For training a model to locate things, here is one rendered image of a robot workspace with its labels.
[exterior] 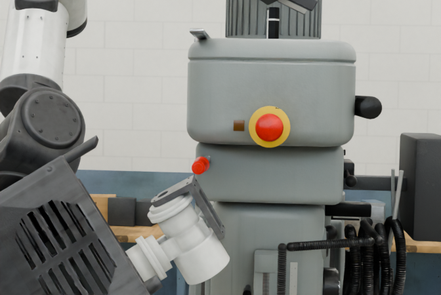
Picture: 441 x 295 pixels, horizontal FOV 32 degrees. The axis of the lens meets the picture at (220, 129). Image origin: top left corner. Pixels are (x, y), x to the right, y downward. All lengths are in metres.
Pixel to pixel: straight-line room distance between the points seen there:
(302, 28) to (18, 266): 0.88
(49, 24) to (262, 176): 0.41
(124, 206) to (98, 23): 1.40
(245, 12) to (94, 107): 4.23
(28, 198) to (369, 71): 4.85
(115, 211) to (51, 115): 4.21
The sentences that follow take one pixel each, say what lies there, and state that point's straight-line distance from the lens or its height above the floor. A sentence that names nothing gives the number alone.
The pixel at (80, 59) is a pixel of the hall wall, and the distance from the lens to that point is 5.73.
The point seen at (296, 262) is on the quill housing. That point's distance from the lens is 1.28.
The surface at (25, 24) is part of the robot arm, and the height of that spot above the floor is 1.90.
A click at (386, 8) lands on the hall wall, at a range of 5.63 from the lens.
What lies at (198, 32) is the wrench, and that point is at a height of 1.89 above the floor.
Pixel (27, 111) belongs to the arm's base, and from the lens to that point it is 0.98.
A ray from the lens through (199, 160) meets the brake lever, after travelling 1.09.
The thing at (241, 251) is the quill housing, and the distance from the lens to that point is 1.28.
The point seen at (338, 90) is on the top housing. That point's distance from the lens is 1.13.
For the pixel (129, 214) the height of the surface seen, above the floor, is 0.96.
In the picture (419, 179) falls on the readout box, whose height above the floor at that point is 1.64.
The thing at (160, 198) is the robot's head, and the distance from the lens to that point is 0.98.
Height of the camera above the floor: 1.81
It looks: 3 degrees down
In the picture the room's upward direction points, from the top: 1 degrees clockwise
